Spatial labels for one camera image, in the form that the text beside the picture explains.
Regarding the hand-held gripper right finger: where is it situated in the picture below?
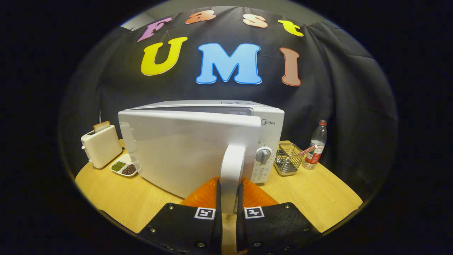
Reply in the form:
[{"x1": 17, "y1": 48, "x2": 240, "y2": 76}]
[{"x1": 236, "y1": 177, "x2": 322, "y2": 255}]

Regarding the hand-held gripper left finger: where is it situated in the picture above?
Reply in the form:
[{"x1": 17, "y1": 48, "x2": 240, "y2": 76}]
[{"x1": 137, "y1": 176, "x2": 223, "y2": 255}]

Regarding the white microwave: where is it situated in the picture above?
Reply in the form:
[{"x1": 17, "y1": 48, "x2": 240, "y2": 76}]
[{"x1": 118, "y1": 100, "x2": 285, "y2": 215}]

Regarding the pink striped straw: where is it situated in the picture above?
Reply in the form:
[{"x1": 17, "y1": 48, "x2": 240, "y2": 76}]
[{"x1": 294, "y1": 144, "x2": 318, "y2": 157}]

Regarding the white divided bean dish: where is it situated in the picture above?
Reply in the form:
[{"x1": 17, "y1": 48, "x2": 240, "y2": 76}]
[{"x1": 110, "y1": 153, "x2": 141, "y2": 177}]

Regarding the clear plastic water bottle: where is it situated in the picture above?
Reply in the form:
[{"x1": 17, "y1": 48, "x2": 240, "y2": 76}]
[{"x1": 303, "y1": 120, "x2": 328, "y2": 170}]

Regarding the white toaster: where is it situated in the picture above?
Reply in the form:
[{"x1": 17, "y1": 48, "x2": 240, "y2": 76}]
[{"x1": 81, "y1": 125, "x2": 123, "y2": 169}]

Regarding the metal wire basket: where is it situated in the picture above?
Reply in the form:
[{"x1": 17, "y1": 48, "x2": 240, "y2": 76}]
[{"x1": 274, "y1": 143, "x2": 304, "y2": 176}]

